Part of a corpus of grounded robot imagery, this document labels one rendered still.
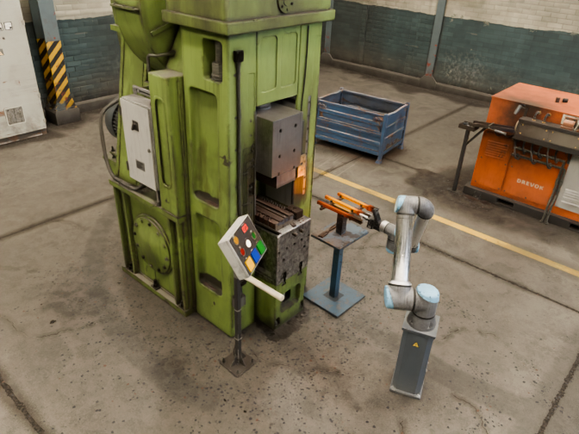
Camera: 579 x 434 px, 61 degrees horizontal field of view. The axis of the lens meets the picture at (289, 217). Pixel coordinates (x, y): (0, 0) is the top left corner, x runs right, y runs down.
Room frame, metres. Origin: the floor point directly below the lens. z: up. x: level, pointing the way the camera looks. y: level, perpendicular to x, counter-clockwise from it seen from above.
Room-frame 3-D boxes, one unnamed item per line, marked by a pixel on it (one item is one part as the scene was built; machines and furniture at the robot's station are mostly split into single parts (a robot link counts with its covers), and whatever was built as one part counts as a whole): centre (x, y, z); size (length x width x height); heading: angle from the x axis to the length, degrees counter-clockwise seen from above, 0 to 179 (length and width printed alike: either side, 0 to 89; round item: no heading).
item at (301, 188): (3.65, 0.07, 1.15); 0.44 x 0.26 x 2.30; 50
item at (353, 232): (3.48, -0.43, 0.67); 0.40 x 0.30 x 0.02; 138
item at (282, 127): (3.30, 0.17, 1.56); 0.42 x 0.39 x 0.40; 50
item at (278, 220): (3.27, 0.20, 0.96); 0.42 x 0.20 x 0.09; 50
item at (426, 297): (2.52, -0.90, 0.79); 0.17 x 0.15 x 0.18; 85
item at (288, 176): (3.27, 0.20, 1.32); 0.42 x 0.20 x 0.10; 50
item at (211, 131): (3.14, 0.50, 1.15); 0.44 x 0.26 x 2.30; 50
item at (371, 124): (7.12, -0.98, 0.36); 1.20 x 0.80 x 0.72; 55
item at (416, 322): (2.52, -0.91, 0.65); 0.19 x 0.19 x 0.10
